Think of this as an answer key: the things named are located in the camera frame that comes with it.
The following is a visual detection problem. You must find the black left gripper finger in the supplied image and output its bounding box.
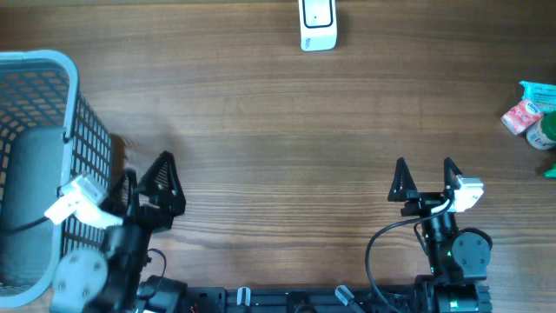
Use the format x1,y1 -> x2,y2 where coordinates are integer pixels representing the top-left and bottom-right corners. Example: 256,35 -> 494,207
108,169 -> 139,213
136,150 -> 186,216

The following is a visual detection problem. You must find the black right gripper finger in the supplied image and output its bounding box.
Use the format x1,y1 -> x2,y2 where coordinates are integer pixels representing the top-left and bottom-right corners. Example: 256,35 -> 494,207
444,157 -> 461,198
387,157 -> 418,202

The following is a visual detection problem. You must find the orange Kleenex tissue pack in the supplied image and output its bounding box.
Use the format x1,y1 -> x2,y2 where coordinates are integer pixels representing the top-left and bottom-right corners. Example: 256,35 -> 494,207
500,99 -> 543,135

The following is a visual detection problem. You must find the white jar green lid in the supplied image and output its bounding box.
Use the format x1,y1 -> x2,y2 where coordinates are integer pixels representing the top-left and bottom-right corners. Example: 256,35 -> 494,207
526,112 -> 555,150

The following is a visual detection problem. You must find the yellow bottle green cap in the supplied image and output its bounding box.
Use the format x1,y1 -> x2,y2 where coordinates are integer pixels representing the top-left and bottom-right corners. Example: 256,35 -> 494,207
544,164 -> 556,179

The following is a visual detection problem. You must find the teal wet wipes pack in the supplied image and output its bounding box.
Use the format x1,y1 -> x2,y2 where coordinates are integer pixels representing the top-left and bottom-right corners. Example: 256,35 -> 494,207
519,81 -> 556,114

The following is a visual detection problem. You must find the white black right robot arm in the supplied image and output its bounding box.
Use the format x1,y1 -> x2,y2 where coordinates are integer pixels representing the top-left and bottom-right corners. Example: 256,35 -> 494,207
387,157 -> 493,312

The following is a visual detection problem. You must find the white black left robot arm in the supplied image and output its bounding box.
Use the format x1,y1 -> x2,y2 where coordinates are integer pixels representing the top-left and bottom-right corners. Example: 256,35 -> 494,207
44,151 -> 186,312

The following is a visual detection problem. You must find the white barcode scanner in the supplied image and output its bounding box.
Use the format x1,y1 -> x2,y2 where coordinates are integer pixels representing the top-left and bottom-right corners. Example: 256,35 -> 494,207
298,0 -> 338,52

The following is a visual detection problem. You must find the grey plastic mesh basket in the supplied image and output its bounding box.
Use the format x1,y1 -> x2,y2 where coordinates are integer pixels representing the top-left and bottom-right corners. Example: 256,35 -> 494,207
1,50 -> 113,309

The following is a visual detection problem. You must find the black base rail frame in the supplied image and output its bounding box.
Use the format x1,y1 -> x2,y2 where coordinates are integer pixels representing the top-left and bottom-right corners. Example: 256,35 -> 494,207
133,285 -> 493,313

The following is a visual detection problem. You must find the black right camera cable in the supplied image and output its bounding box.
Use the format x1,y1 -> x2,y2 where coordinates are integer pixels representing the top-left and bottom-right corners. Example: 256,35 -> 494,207
364,198 -> 453,313

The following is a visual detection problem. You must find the black camera cable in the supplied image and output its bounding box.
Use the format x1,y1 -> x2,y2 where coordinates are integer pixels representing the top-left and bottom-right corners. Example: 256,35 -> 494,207
0,216 -> 50,236
364,198 -> 453,313

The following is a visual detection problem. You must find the black left camera cable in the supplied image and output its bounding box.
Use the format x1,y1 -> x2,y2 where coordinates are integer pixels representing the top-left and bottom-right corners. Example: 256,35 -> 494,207
0,216 -> 50,236

